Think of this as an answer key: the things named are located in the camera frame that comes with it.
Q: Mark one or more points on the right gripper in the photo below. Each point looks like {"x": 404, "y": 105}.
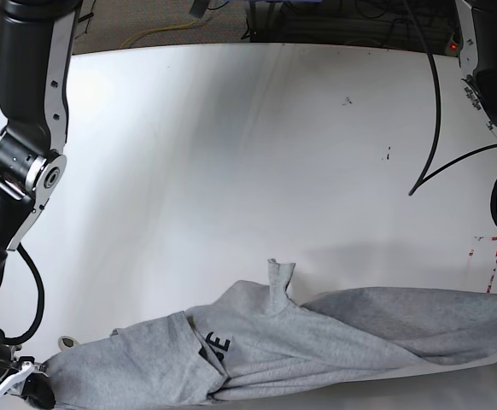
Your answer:
{"x": 24, "y": 378}

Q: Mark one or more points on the grey T-shirt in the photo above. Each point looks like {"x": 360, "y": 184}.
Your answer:
{"x": 255, "y": 342}

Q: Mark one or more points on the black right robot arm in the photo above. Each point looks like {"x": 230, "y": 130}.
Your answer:
{"x": 36, "y": 41}

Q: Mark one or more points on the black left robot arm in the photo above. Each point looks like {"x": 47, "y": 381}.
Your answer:
{"x": 478, "y": 62}

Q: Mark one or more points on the red tape rectangle marker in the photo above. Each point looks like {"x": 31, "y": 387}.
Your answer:
{"x": 481, "y": 264}

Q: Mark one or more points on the power strip with red light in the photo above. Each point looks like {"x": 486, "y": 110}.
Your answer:
{"x": 454, "y": 43}

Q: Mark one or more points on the left table cable grommet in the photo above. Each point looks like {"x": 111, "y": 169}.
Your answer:
{"x": 66, "y": 342}

